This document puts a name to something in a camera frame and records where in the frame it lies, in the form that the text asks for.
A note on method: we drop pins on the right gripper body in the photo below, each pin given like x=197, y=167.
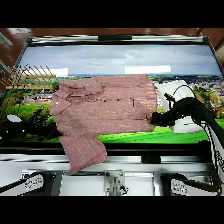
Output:
x=162, y=117

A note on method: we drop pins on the red checked shirt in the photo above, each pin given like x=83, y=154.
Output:
x=106, y=110

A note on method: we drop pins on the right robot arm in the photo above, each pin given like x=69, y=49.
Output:
x=200, y=111

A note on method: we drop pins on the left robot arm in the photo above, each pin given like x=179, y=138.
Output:
x=28, y=183

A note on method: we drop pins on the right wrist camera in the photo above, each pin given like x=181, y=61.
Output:
x=169, y=98

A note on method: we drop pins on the silver frame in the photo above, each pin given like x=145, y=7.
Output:
x=100, y=166

